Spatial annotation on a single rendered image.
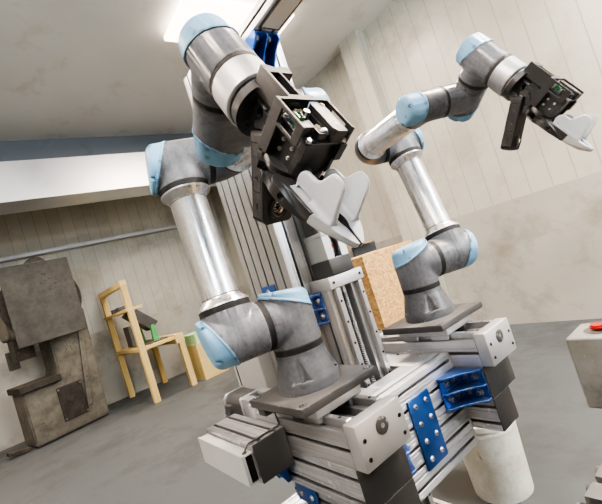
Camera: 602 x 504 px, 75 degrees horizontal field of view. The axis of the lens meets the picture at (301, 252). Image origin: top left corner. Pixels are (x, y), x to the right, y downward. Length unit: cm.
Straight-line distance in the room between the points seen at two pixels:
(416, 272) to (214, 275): 62
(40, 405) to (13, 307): 146
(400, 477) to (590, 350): 56
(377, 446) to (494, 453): 136
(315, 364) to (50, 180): 497
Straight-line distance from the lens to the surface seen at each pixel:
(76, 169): 568
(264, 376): 134
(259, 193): 48
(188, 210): 91
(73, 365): 718
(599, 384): 123
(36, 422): 708
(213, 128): 58
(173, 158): 94
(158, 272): 860
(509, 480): 224
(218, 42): 53
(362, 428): 81
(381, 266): 252
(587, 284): 455
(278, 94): 44
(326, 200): 38
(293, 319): 88
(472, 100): 110
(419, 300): 123
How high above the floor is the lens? 130
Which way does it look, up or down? 2 degrees up
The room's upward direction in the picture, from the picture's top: 18 degrees counter-clockwise
